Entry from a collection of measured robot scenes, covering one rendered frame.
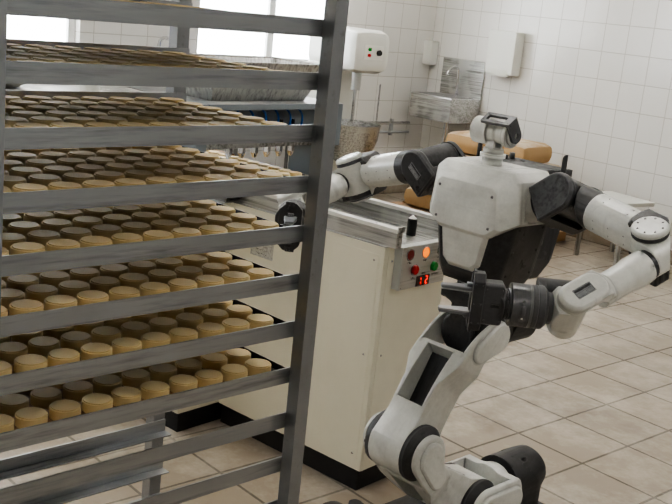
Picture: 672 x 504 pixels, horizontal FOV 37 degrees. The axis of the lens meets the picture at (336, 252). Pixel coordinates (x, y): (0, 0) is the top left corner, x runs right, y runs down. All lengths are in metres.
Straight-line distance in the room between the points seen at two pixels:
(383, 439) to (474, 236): 0.54
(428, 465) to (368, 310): 0.81
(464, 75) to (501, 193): 6.18
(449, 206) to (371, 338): 0.80
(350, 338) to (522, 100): 5.18
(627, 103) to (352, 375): 4.76
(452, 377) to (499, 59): 5.87
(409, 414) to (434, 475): 0.16
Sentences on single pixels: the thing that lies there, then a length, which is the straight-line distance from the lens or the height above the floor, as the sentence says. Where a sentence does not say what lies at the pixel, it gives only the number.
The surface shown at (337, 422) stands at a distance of 3.34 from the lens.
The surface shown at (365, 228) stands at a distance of 3.14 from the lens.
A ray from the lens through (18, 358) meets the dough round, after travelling 1.62.
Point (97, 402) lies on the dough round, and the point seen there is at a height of 0.88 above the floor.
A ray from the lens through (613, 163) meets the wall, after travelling 7.70.
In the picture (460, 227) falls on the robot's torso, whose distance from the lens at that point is 2.47.
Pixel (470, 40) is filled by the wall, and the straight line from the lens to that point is 8.57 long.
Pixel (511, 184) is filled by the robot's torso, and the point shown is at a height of 1.17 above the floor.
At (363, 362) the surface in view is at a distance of 3.21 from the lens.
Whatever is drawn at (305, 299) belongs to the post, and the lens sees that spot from 1.81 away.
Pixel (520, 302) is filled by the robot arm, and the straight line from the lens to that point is 2.01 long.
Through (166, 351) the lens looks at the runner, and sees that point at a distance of 1.68.
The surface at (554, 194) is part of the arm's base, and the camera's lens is 2.37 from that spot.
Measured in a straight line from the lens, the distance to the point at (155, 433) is 2.29.
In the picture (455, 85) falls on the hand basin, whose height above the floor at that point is 0.98.
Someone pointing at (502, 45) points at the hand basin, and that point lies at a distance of 8.19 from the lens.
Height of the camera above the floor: 1.54
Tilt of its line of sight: 14 degrees down
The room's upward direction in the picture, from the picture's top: 6 degrees clockwise
